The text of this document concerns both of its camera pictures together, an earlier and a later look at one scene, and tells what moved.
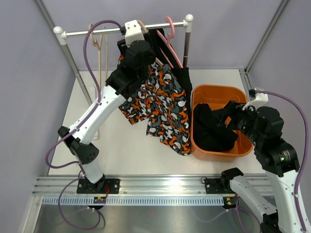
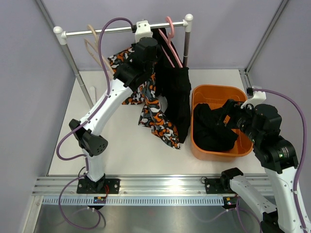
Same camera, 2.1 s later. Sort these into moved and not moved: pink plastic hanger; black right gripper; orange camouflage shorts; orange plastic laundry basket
Moved: orange camouflage shorts
Not moved: pink plastic hanger; black right gripper; orange plastic laundry basket
